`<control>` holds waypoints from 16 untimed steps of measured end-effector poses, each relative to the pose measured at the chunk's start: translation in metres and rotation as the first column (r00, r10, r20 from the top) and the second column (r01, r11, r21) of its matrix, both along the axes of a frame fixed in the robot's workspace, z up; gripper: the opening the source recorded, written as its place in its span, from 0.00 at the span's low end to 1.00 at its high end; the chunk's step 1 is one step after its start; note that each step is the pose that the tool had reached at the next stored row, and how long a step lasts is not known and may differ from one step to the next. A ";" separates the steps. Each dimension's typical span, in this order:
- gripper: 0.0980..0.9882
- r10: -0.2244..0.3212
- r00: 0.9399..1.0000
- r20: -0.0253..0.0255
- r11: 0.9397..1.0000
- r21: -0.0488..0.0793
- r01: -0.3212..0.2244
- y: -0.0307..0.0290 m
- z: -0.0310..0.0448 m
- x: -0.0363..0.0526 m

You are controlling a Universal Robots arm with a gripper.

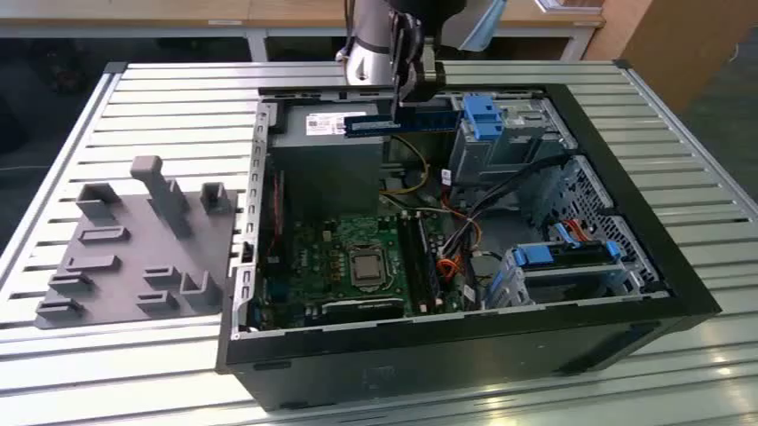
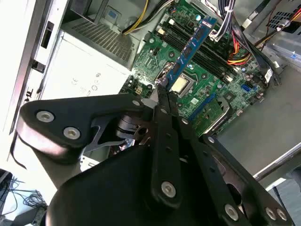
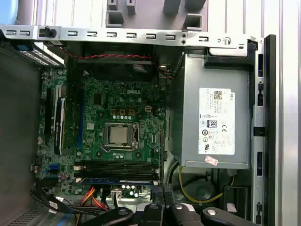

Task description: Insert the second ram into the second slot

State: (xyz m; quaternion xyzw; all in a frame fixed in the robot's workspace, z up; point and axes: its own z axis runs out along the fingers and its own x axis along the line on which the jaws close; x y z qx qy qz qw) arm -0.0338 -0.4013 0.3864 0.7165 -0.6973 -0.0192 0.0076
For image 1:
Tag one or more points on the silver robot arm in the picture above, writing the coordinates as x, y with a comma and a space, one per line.
369, 35

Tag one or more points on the black RAM slot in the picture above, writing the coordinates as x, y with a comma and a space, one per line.
407, 266

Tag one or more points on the blue drive bay latch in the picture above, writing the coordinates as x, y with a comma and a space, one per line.
481, 115

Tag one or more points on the grey metal drive cage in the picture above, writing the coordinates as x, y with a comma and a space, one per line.
491, 164

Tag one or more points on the grey power supply unit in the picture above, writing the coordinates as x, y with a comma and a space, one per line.
325, 177

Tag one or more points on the green motherboard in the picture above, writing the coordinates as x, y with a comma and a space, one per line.
308, 248

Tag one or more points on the blue disk carrier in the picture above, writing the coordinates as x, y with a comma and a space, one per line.
535, 255

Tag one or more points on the silver CPU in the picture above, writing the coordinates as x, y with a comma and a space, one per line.
367, 270

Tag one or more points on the wooden cabinet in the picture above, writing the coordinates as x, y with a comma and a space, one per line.
680, 44

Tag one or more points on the graphics card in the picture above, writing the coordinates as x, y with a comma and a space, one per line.
360, 307

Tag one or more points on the metal disk bay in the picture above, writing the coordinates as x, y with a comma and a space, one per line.
568, 288

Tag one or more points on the black PC case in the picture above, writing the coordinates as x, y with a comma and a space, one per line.
473, 377

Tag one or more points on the grey parts rack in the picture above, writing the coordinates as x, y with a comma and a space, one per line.
119, 284

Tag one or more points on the wooden desk white frame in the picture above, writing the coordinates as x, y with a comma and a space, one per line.
119, 11

